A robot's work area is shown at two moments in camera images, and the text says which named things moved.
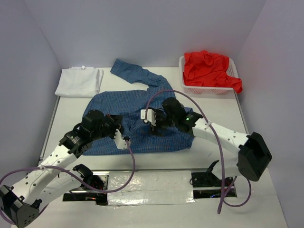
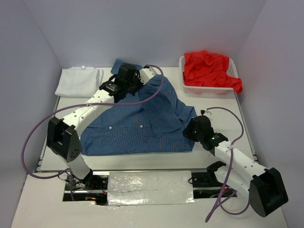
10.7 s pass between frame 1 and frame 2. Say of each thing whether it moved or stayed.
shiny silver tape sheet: stayed
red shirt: stayed
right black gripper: moved
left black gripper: moved
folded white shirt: stayed
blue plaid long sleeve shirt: stayed
